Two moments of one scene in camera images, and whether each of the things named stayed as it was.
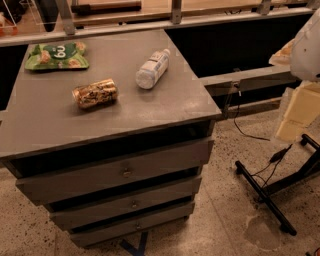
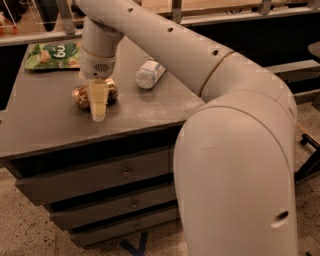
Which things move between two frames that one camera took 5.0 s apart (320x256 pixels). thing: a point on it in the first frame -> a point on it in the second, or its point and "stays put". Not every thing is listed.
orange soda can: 96,94 stays put
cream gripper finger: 304,107 -> 98,68
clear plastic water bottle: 153,69 stays put
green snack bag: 66,55 stays put
